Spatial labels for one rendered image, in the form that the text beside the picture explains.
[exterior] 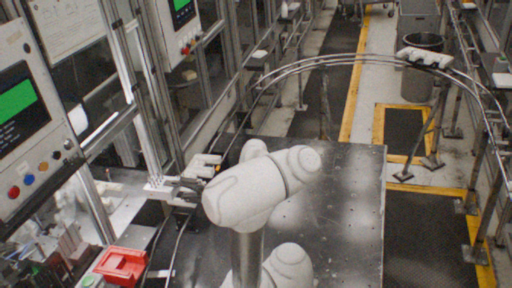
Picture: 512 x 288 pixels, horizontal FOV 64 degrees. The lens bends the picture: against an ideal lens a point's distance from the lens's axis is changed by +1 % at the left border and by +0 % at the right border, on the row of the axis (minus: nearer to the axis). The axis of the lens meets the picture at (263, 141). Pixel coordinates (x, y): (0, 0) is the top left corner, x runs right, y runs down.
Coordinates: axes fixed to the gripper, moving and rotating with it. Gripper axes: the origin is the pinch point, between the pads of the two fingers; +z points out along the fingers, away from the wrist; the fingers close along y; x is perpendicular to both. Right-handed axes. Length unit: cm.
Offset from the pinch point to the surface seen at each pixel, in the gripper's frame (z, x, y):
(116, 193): 31.8, -2.7, -9.9
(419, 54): -107, -189, -16
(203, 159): 6.1, -42.5, -17.4
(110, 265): 10.6, 35.0, -9.0
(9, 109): 16, 40, 60
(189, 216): -0.6, -5.8, -22.2
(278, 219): -38, -25, -36
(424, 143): -123, -200, -103
